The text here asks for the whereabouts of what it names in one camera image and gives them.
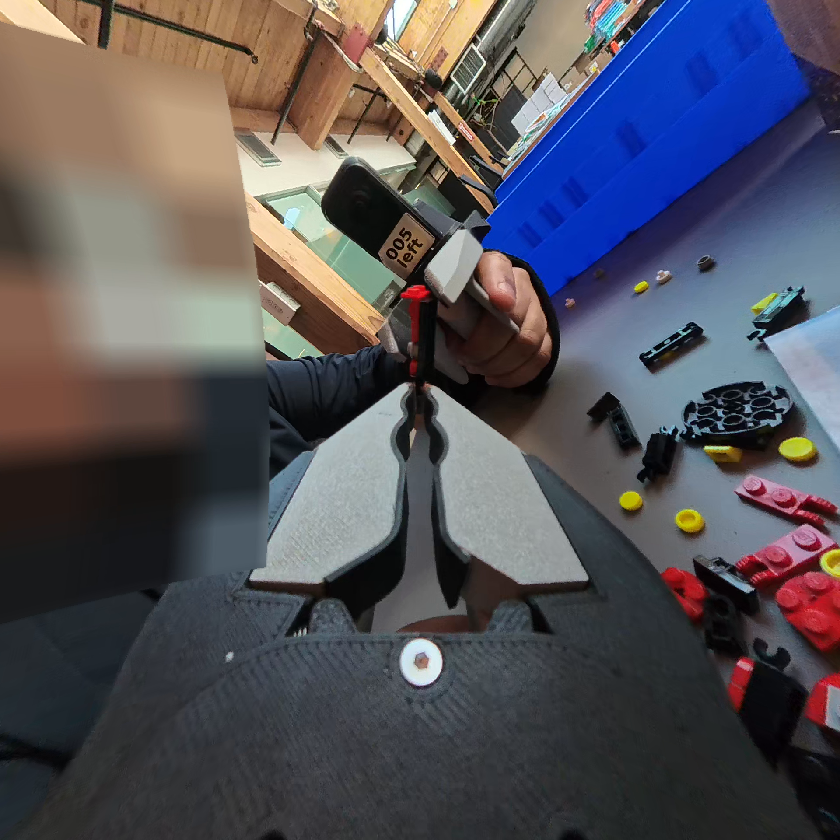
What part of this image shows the scorpion cover instruction booklet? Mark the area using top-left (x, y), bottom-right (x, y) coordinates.
top-left (764, 305), bottom-right (840, 454)

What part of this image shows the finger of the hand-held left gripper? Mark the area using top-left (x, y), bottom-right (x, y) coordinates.
top-left (423, 230), bottom-right (487, 307)
top-left (436, 277), bottom-right (522, 342)

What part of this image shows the lego pieces pile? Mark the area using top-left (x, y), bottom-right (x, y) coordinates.
top-left (564, 252), bottom-right (840, 834)

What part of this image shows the blue plastic bin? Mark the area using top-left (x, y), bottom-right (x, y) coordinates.
top-left (482, 0), bottom-right (812, 298)

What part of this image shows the person's left forearm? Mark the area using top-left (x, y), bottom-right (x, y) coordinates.
top-left (268, 344), bottom-right (411, 480)

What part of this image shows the person's left hand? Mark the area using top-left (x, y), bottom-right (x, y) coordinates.
top-left (453, 251), bottom-right (555, 389)

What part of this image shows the black yellow lego wedge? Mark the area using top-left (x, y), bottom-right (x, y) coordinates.
top-left (748, 285), bottom-right (809, 342)

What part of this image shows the person's dark-clothed torso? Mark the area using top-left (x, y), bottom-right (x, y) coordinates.
top-left (0, 587), bottom-right (165, 788)

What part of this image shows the black round lego plate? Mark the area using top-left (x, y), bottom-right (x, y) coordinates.
top-left (681, 381), bottom-right (795, 452)

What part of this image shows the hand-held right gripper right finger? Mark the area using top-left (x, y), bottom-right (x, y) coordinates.
top-left (425, 386), bottom-right (592, 632)

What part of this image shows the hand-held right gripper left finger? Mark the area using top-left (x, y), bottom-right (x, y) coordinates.
top-left (249, 384), bottom-right (412, 619)

